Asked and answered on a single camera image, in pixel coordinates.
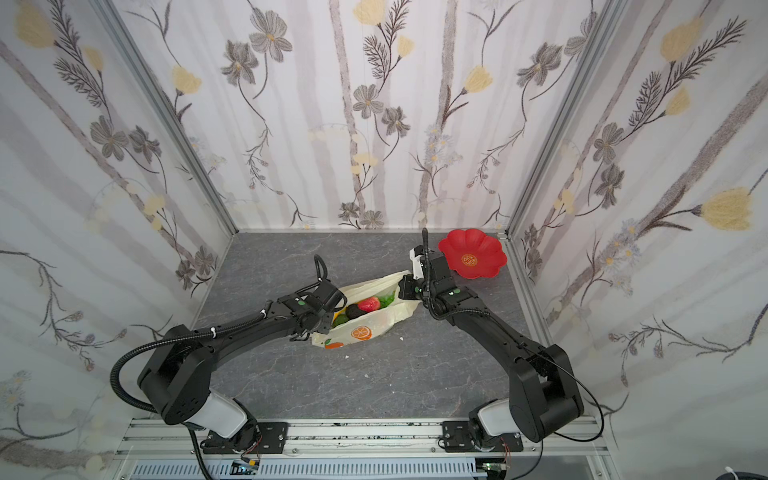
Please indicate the green fake lime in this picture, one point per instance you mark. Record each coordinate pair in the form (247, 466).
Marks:
(340, 321)

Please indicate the yellow fake banana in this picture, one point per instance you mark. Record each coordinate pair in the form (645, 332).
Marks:
(339, 313)

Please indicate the aluminium frame post left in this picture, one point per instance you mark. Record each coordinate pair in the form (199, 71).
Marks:
(114, 26)

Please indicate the pale yellow printed plastic bag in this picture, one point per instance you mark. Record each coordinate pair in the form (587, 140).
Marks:
(373, 324)

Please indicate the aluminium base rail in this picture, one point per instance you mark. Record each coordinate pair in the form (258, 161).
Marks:
(409, 448)

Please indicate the aluminium frame post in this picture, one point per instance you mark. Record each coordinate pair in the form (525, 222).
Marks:
(114, 26)
(596, 45)

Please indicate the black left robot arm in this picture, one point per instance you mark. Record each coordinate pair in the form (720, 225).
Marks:
(176, 380)

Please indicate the red flower-shaped plastic plate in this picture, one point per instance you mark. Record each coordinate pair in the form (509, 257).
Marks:
(473, 254)

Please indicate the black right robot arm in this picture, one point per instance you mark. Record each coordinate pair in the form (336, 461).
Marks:
(543, 394)

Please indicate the green fake grape bunch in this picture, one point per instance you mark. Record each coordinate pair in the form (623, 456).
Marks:
(387, 299)

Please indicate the dark fake avocado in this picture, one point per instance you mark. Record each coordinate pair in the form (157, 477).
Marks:
(354, 311)

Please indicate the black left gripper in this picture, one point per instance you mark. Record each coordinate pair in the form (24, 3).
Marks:
(330, 305)

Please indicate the red fake strawberry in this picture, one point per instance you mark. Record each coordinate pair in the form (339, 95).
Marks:
(370, 304)

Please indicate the aluminium frame post right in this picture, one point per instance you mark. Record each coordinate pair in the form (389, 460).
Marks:
(596, 45)

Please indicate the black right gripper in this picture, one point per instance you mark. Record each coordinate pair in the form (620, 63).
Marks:
(411, 287)

